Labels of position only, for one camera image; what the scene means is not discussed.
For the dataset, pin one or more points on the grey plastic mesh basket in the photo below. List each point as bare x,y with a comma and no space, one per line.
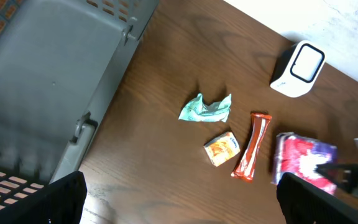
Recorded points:
61,62

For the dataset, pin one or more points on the red purple snack pack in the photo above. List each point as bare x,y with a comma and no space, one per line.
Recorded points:
300,156

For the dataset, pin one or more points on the white barcode scanner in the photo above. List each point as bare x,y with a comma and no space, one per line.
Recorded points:
297,69

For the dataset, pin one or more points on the small orange tissue pack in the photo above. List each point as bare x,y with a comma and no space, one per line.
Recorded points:
222,148

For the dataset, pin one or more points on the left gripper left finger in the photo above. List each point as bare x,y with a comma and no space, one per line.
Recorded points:
23,201

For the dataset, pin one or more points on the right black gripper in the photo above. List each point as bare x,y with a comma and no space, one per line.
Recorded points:
346,174

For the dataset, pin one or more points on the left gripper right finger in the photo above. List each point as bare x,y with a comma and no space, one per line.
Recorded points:
302,202

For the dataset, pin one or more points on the orange red bar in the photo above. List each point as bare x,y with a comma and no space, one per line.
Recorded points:
246,166

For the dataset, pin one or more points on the mint green packet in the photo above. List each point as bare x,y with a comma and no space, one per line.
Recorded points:
195,110

